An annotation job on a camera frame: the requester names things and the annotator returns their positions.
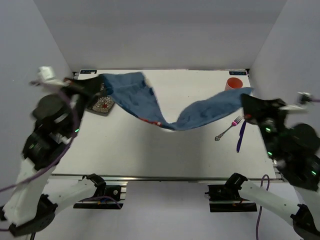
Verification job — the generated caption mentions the blue cartoon print cloth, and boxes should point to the blue cartoon print cloth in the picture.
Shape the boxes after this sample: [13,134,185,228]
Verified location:
[99,72,252,131]

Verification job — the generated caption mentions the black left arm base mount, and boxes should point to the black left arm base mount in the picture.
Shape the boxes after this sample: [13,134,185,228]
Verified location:
[73,181,127,210]

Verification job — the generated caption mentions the black floral square plate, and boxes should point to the black floral square plate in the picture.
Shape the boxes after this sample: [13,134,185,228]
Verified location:
[86,83,115,116]

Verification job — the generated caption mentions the left blue table label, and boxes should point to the left blue table label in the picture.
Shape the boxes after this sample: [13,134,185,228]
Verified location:
[79,69,97,75]

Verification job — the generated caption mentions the right blue table label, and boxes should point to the right blue table label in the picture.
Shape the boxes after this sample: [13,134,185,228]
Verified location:
[229,71,247,76]

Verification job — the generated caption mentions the pink plastic cup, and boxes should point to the pink plastic cup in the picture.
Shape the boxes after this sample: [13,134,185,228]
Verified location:
[224,77,243,91]

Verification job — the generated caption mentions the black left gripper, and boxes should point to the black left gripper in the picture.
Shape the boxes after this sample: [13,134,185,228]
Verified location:
[60,75,106,136]

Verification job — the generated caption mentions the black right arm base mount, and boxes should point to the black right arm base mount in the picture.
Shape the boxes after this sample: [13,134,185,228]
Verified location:
[204,184,258,213]

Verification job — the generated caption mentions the silver fork pink band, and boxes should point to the silver fork pink band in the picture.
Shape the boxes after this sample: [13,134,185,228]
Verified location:
[214,116,243,141]

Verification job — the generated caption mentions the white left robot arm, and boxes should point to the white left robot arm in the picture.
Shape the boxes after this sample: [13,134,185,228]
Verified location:
[0,76,106,237]

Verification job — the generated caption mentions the blue table label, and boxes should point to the blue table label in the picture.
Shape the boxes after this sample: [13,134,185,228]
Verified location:
[79,69,97,75]
[229,71,247,76]

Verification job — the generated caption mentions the purple plastic knife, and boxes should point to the purple plastic knife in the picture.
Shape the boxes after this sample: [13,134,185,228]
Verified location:
[236,120,247,153]

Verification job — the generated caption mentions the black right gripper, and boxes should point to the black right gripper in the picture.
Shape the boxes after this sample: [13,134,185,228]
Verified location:
[238,92,287,158]

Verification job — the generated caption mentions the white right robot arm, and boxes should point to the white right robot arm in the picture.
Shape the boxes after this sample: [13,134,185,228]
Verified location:
[224,92,320,240]

